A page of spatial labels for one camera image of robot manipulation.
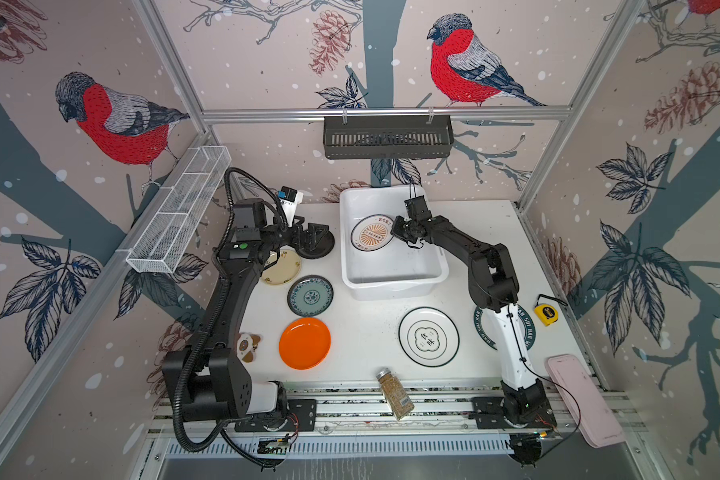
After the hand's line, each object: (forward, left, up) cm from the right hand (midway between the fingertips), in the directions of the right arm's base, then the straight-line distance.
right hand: (389, 232), depth 107 cm
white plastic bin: (-11, +5, -5) cm, 13 cm away
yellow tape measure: (-28, -49, -6) cm, 56 cm away
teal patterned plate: (-24, +26, -4) cm, 36 cm away
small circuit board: (-64, +28, -7) cm, 71 cm away
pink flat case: (-56, -50, -4) cm, 75 cm away
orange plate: (-40, +25, -4) cm, 47 cm away
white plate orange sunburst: (+2, +7, -3) cm, 8 cm away
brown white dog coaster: (-42, +40, -2) cm, 59 cm away
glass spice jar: (-53, -2, -1) cm, 54 cm away
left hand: (-19, +21, +25) cm, 37 cm away
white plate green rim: (-36, -12, -7) cm, 38 cm away
